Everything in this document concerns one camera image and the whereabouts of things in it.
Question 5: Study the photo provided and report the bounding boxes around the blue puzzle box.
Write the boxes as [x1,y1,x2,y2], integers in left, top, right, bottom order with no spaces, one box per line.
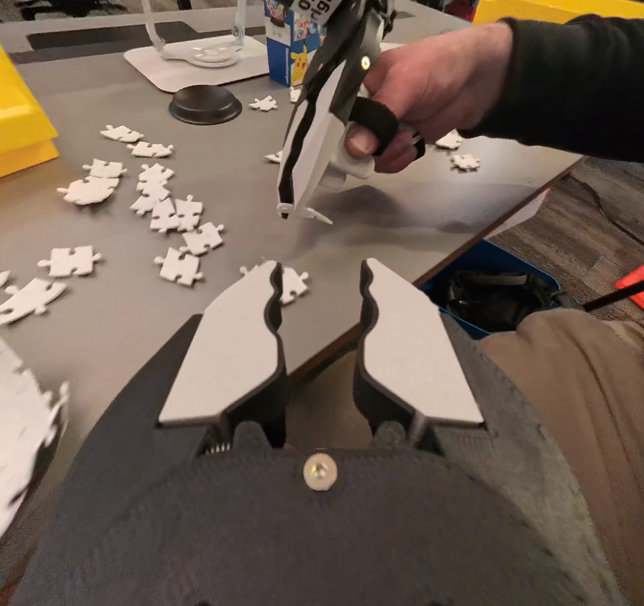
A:
[263,0,329,89]

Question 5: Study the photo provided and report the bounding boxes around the person's right forearm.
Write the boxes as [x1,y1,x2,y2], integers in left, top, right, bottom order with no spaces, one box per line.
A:
[460,14,644,163]

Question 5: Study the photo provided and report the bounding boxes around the black round ball stand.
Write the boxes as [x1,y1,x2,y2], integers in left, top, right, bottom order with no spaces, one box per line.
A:
[168,84,243,125]

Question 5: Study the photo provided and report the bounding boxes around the person's right hand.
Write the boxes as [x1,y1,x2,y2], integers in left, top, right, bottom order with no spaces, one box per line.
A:
[344,22,515,174]

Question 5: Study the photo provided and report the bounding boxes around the red plastic object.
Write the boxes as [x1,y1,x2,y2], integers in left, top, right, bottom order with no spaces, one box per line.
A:
[615,265,644,310]

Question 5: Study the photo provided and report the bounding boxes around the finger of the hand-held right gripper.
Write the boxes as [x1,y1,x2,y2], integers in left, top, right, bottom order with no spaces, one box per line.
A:
[276,97,304,221]
[291,60,348,216]

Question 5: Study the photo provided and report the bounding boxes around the puzzle pieces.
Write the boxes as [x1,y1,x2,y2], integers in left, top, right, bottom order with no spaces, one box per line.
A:
[0,94,482,326]

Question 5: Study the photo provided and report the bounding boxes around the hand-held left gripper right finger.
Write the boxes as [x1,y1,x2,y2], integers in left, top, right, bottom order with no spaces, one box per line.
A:
[353,258,485,448]

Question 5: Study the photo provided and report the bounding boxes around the single white puzzle piece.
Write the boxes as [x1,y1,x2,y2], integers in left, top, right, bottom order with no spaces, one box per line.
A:
[289,206,334,226]

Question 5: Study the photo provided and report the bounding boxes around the person's beige trousers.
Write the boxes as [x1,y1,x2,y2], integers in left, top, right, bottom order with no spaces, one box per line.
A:
[287,308,644,606]

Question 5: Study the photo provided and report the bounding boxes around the partly built puzzle ball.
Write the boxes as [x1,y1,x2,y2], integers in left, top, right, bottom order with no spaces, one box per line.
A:
[0,337,70,536]

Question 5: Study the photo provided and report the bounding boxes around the blue storage bin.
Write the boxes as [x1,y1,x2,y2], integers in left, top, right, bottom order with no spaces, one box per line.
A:
[420,239,562,340]

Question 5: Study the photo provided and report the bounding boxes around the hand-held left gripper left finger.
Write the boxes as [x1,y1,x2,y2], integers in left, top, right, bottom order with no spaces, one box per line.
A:
[158,260,288,448]

